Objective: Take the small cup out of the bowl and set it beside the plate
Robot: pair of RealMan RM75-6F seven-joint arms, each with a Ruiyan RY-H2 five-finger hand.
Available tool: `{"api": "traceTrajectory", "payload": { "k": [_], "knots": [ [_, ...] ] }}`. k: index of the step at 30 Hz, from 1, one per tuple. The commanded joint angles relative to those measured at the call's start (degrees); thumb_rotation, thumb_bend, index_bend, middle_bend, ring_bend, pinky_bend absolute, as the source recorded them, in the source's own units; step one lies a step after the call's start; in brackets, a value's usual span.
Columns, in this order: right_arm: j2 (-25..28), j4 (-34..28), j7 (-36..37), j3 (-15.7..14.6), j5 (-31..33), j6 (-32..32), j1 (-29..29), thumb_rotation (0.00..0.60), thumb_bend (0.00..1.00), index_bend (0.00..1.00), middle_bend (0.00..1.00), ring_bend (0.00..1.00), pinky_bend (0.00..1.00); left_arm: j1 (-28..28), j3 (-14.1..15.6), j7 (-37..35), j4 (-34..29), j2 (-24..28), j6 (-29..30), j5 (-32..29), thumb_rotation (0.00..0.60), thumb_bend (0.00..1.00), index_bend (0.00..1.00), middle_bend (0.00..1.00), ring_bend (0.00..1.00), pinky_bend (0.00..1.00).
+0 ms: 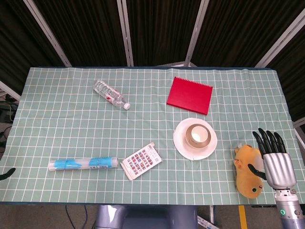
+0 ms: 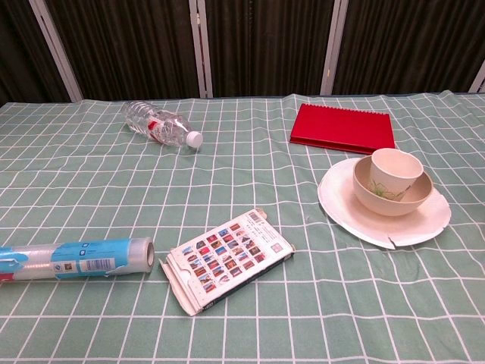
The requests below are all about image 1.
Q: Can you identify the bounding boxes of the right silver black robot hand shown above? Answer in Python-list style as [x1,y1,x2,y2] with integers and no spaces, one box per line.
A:
[247,128,297,191]

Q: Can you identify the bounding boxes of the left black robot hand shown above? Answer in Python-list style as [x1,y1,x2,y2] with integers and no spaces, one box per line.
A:
[0,167,16,181]

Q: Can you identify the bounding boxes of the white floral mug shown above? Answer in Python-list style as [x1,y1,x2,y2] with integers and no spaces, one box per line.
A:
[190,125,209,144]

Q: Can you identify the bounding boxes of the yellow hamster plush toy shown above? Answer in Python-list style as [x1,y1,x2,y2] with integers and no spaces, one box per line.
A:
[233,143,265,198]

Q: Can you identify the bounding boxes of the cling film roll blue label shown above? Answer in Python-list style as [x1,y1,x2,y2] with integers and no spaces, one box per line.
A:
[48,156,119,172]

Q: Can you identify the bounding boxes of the green checked tablecloth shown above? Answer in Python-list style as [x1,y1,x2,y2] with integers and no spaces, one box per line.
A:
[0,66,301,206]

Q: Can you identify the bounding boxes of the beige bowl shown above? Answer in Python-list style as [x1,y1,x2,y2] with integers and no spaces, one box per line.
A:
[185,124,214,149]

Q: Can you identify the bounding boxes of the white labelled carton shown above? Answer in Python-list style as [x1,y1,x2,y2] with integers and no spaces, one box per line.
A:
[196,214,217,229]

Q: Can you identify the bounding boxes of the dark pleated screen panel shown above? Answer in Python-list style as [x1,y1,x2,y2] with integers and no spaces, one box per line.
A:
[33,0,127,67]
[192,0,305,67]
[123,0,203,67]
[0,0,65,96]
[264,21,305,122]

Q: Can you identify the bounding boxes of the white paper plate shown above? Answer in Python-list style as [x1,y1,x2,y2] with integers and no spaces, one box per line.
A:
[173,117,218,161]

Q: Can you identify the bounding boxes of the red spiral notebook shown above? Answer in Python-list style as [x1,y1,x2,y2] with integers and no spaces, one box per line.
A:
[166,76,214,117]

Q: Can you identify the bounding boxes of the clear plastic water bottle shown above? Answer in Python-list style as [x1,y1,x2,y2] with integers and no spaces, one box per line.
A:
[93,80,131,110]

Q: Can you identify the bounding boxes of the white picture card box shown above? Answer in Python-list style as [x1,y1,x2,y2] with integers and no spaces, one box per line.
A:
[120,142,163,182]

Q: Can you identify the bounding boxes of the grey blue robot torso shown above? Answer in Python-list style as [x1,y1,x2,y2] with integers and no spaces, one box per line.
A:
[95,204,198,229]

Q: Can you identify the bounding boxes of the white screen frame post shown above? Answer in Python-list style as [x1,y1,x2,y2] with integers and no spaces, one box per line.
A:
[23,0,72,67]
[254,10,305,68]
[0,80,21,102]
[184,0,210,67]
[116,0,134,67]
[292,118,305,144]

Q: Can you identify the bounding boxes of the black cable bundle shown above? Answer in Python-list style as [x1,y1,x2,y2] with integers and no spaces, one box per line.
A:
[0,94,18,140]

